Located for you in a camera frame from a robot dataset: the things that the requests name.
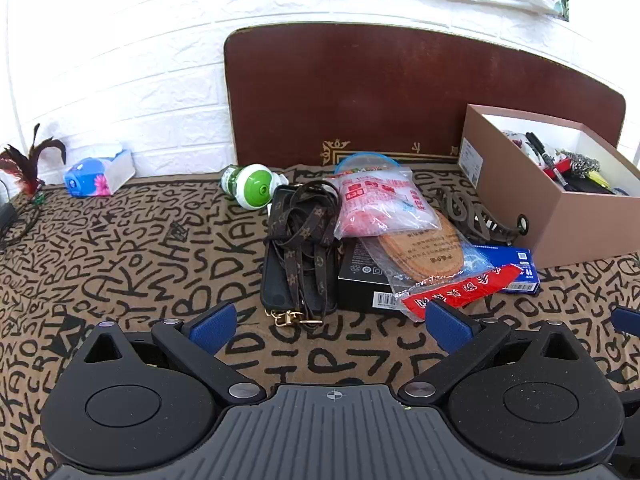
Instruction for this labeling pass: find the blue flat box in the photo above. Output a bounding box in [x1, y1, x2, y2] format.
[470, 245, 541, 297]

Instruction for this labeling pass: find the dark brown wooden headboard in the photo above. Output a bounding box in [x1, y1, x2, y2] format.
[223, 24, 627, 168]

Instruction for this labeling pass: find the brown insoles packet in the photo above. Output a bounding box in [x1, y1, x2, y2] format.
[362, 210, 521, 323]

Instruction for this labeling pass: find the red and black feather toy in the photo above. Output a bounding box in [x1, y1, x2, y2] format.
[0, 124, 67, 201]

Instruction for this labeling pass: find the beige cardboard box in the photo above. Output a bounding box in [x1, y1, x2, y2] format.
[457, 104, 640, 271]

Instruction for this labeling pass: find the blue tissue pack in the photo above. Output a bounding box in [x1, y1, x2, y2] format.
[63, 150, 137, 197]

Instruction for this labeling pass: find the pink plastic packet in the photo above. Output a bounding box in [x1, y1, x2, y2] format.
[334, 167, 437, 241]

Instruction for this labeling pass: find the black phone case with strap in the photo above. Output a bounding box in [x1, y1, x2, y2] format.
[260, 180, 346, 328]

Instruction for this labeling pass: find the black box with barcode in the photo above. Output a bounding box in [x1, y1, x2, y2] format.
[337, 237, 416, 313]

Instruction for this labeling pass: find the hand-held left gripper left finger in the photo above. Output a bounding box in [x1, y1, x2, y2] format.
[75, 302, 267, 406]

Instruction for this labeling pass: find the black charger with cable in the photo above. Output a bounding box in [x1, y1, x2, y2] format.
[0, 192, 48, 256]

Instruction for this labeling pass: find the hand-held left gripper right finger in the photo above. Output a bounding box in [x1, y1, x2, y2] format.
[397, 302, 588, 406]

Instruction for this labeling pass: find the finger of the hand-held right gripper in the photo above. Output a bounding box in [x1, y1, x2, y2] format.
[611, 306, 640, 341]

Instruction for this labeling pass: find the green and white bottle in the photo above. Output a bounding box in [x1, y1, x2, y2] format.
[221, 163, 288, 211]

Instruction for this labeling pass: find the steel wool scourer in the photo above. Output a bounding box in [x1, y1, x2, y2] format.
[560, 149, 601, 178]

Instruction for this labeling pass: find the flat black item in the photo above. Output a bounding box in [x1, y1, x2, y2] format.
[570, 180, 616, 195]

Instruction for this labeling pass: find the blue rimmed round container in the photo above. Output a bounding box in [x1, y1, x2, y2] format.
[334, 152, 401, 176]

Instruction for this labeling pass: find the floral cloth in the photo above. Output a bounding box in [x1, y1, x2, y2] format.
[501, 130, 548, 167]

